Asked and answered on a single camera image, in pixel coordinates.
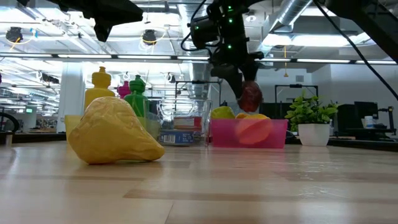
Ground black desk with screens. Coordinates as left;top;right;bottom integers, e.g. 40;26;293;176
336;101;397;141

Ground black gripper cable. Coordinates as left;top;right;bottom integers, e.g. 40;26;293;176
180;0;208;52

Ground black background rig frame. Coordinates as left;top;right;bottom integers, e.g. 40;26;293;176
274;83;320;98

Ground white room column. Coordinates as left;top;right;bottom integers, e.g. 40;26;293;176
57;62;86;133

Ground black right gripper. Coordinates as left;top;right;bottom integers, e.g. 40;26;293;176
210;27;265;99

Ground black ceiling spotlight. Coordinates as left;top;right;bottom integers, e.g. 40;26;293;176
5;26;24;44
142;29;158;47

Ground yellow translucent plastic bin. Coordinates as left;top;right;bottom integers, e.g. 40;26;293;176
64;114;162;146

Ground yellow plastic squeeze bottle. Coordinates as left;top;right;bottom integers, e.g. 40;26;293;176
83;66;116;110

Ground tin can dark blue label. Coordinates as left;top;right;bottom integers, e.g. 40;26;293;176
159;129;197;146

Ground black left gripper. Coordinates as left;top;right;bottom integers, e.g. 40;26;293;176
53;0;145;43

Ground yellow hanging cord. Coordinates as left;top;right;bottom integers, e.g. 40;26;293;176
282;45;289;78

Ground pink plastic squeeze bottle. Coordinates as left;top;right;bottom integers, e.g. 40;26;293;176
116;81;132;100

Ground small potted green plant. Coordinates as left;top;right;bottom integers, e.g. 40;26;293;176
285;90;340;147

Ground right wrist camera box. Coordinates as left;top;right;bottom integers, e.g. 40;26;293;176
188;14;223;51

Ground clear plastic bin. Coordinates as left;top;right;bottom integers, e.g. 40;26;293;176
144;98;214;147

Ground yellow toy bell pepper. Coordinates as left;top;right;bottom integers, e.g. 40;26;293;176
234;113;274;146

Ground dark red wrinkled toy apple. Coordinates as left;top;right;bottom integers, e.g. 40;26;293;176
237;80;264;113

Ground red translucent plastic bin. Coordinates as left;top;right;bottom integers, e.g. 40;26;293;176
210;118;289;149

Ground thin black hanging cable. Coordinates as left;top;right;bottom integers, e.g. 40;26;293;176
313;0;398;101

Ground green toy apple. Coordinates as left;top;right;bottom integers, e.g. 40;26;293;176
211;106;236;120

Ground black round wheel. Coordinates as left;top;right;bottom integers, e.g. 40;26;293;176
0;111;20;133

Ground slanted silver ventilation duct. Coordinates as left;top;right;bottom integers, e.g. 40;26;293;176
251;0;313;58

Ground green plastic squeeze bottle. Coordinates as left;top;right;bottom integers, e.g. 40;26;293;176
123;74;150;118

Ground yellow toy pear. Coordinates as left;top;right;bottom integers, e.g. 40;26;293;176
67;96;166;165

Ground long ceiling light strip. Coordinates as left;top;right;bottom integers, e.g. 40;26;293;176
0;53;398;65

